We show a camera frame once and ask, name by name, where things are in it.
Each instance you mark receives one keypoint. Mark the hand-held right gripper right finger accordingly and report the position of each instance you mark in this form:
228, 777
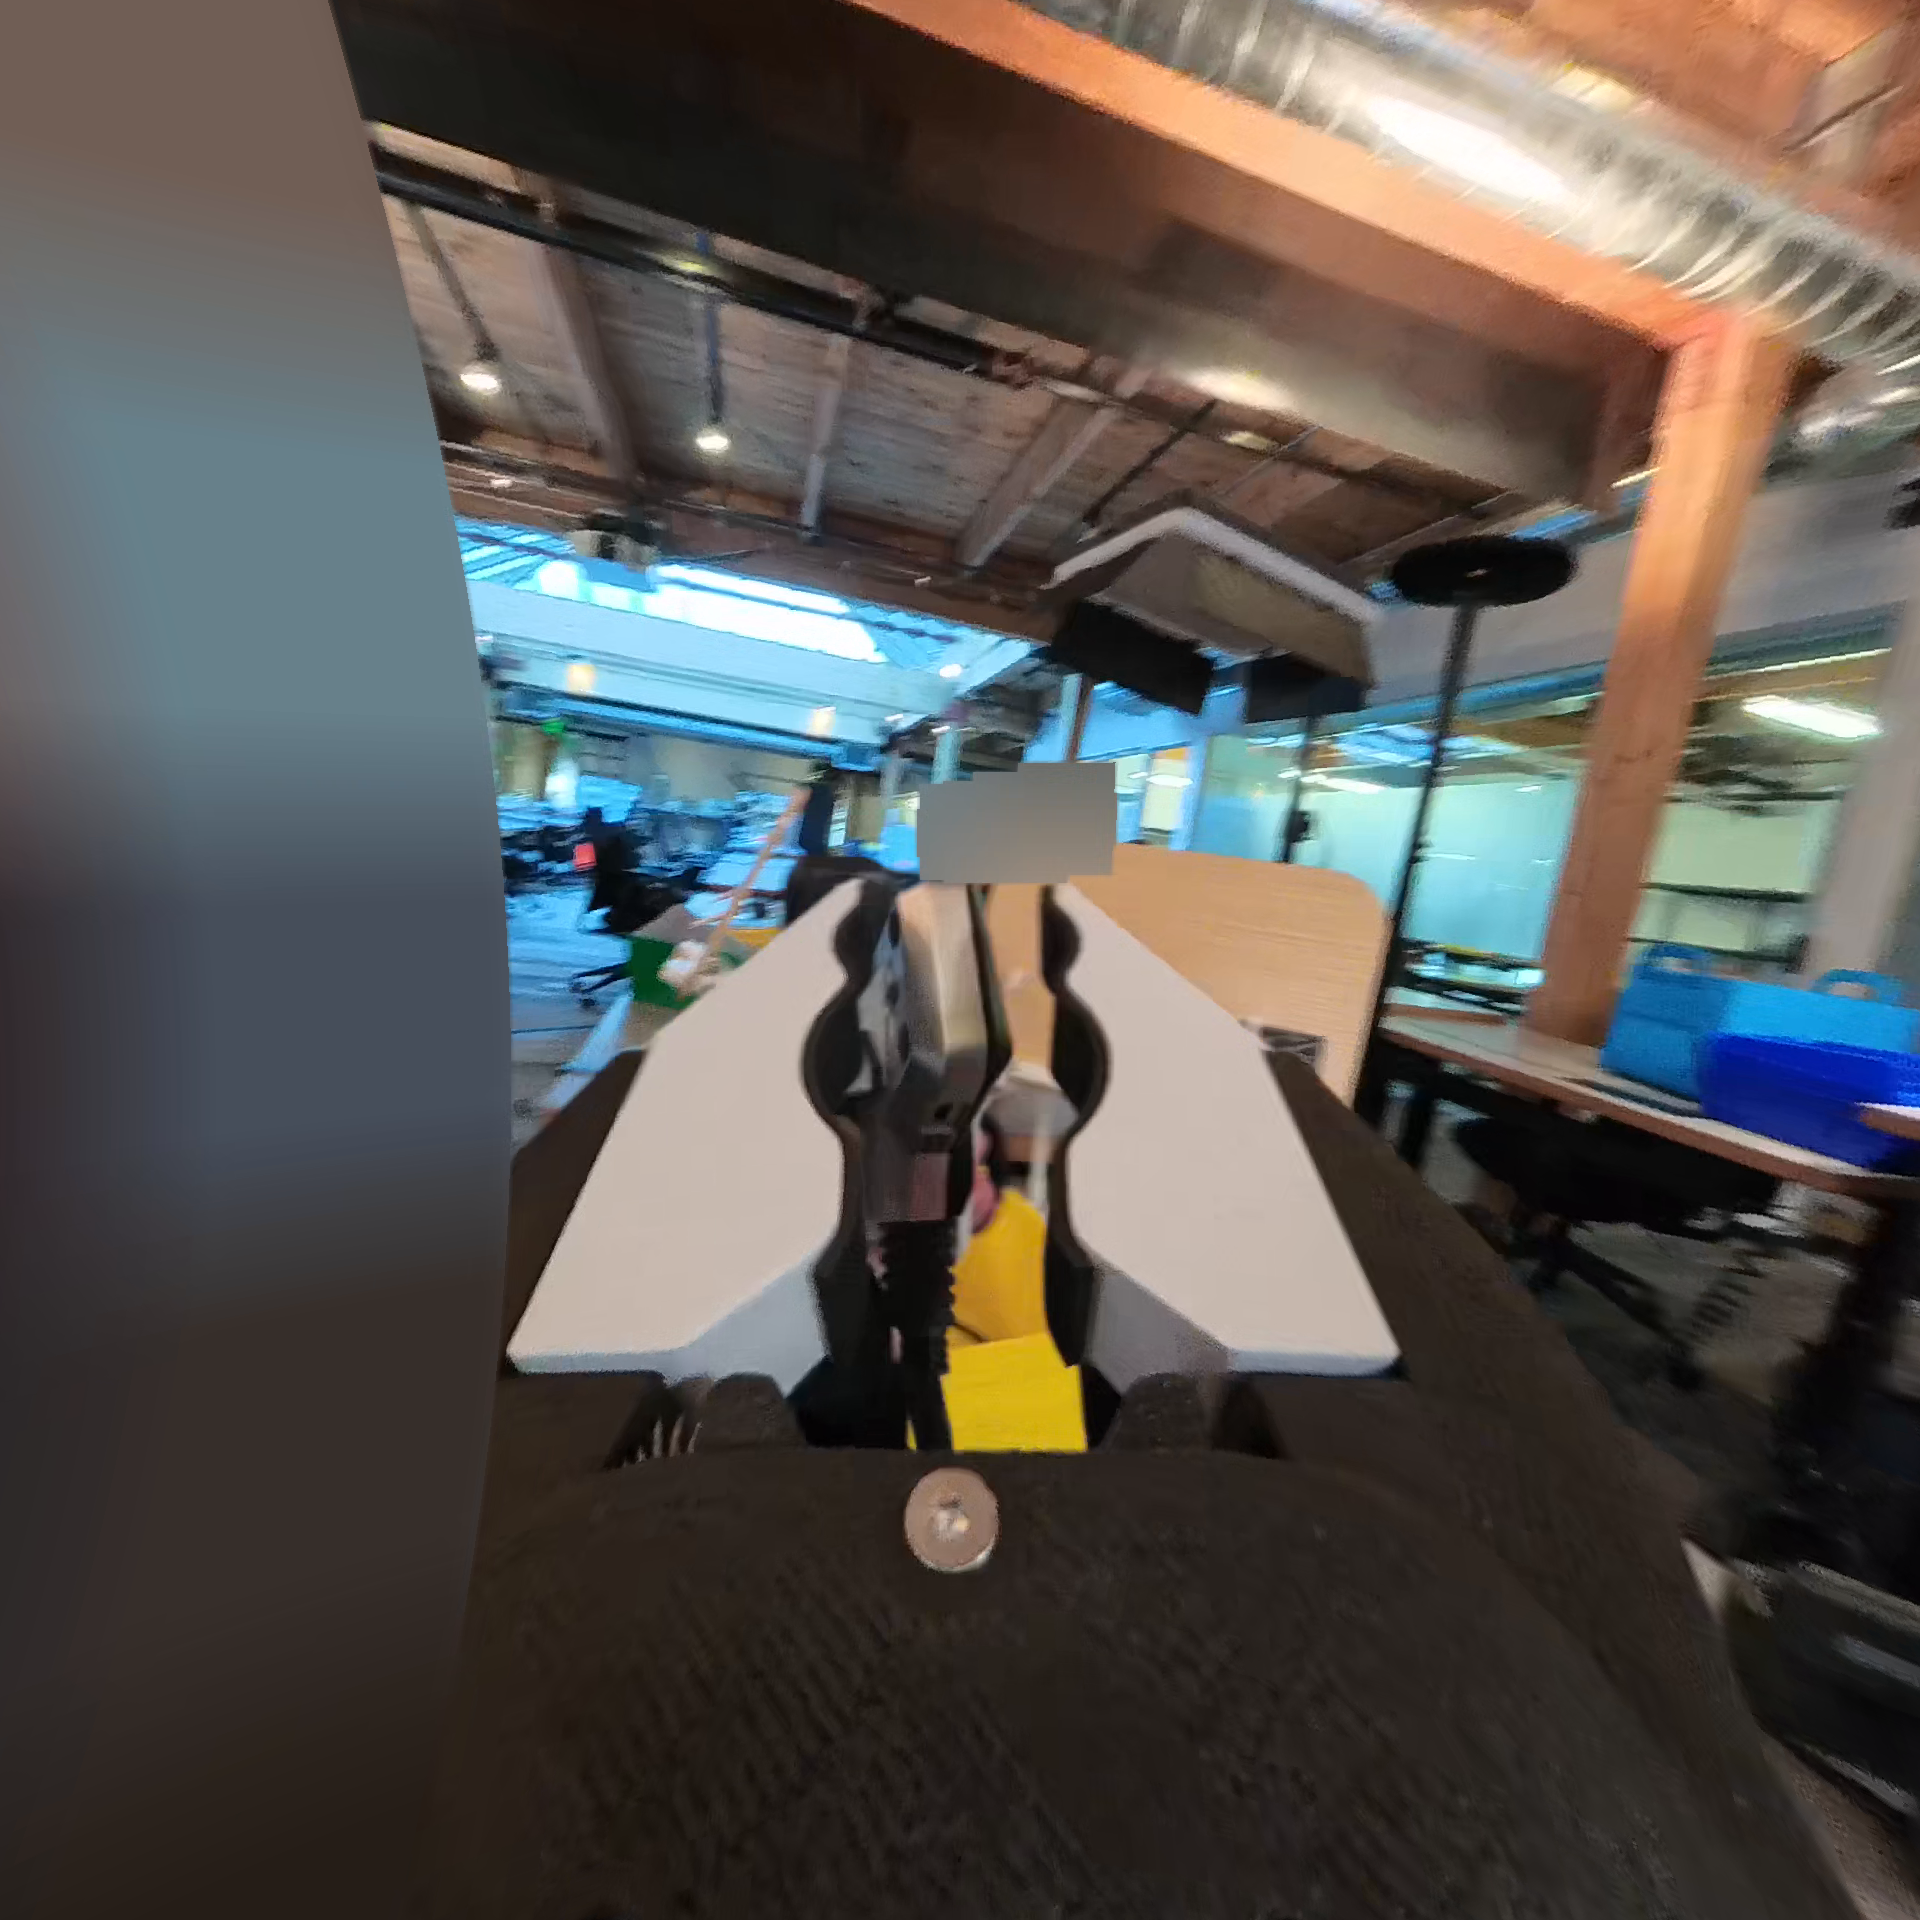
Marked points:
1214, 1200

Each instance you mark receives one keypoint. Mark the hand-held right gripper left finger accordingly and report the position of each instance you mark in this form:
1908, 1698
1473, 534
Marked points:
690, 1200

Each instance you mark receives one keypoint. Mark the yellow bin with black divider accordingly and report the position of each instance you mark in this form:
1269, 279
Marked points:
1019, 1396

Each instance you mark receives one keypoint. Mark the black silver HDMI switch box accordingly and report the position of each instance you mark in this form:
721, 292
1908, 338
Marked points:
937, 1021

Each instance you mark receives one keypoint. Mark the tan board on white stand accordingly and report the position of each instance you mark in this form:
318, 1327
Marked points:
1244, 930

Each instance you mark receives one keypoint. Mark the blue plastic bin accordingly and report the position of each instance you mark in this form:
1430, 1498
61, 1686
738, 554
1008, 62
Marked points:
1657, 1021
1816, 1073

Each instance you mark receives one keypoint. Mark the ceiling-mounted white unit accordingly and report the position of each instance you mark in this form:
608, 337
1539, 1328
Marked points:
1214, 585

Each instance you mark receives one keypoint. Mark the black floor lamp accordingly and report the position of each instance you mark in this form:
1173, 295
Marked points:
1476, 570

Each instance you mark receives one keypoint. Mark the wooden post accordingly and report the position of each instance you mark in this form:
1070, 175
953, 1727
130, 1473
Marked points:
1651, 674

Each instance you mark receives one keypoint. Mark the silver ventilation duct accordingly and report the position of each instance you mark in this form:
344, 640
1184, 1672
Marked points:
1574, 166

